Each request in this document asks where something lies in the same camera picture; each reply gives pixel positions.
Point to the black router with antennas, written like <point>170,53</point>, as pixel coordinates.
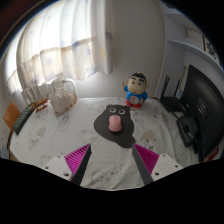
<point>171,103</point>

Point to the white printed tablecloth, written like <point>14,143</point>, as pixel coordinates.
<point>60,136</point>

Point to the large white conch shell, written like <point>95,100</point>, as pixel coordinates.
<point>62,98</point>

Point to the black cat-shaped mouse pad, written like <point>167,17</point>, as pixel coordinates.
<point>103,125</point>

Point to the white star-print curtain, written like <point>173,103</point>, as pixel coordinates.
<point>66,40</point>

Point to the white wall shelf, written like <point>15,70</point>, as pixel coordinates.
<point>196,46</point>

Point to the black computer monitor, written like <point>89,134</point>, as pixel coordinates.
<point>206,106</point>

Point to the pink computer mouse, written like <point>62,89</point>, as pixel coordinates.
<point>115,124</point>

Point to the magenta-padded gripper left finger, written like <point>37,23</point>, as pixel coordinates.
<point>76,159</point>

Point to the small black box device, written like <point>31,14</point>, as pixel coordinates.
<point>188,130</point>

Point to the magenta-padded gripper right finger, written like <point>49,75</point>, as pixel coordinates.
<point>147,159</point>

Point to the wooden model sailing ship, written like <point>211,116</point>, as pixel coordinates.
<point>36,98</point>

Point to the cartoon boy figurine clock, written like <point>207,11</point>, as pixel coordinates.
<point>136,90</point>

